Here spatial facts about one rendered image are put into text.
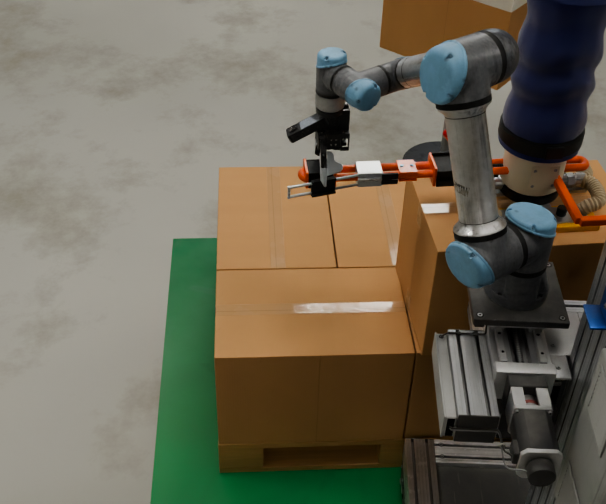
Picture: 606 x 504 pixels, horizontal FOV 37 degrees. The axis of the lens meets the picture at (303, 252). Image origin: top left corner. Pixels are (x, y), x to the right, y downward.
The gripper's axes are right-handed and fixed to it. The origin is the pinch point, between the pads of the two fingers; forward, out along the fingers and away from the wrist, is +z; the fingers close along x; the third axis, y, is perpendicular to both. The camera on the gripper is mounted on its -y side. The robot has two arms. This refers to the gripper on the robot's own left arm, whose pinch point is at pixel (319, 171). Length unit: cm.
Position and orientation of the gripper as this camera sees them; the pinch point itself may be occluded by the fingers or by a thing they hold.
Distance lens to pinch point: 244.0
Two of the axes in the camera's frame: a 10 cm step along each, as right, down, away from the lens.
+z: -0.2, 7.7, 6.4
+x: -1.1, -6.3, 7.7
